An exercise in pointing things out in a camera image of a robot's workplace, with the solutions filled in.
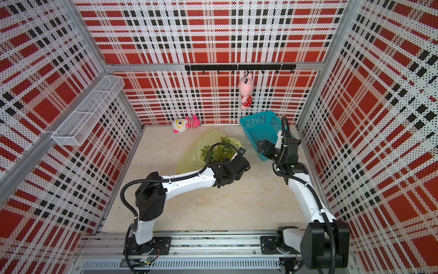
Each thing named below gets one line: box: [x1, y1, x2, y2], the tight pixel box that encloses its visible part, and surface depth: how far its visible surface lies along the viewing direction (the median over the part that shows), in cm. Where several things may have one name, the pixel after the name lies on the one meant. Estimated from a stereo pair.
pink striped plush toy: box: [172, 114, 201, 134], surface depth 117 cm
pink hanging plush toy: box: [238, 71, 254, 111], surface depth 95 cm
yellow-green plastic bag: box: [174, 127, 244, 175], surface depth 90 cm
